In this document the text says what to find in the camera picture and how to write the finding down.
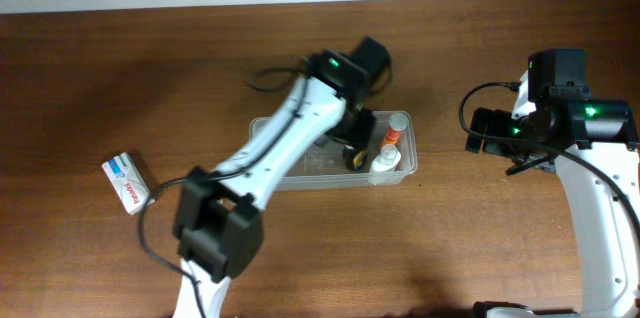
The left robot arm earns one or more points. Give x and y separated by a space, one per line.
218 223

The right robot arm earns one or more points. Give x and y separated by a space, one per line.
592 145

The dark brown syrup bottle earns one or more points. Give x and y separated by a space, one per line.
354 159

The white sanitizer bottle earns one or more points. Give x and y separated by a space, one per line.
387 160

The white Panadol box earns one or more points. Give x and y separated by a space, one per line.
127 182

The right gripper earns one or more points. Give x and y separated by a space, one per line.
482 129

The orange tube white cap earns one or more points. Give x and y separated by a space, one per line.
397 124

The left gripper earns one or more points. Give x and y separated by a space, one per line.
353 133

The clear plastic container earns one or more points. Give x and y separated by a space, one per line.
323 167

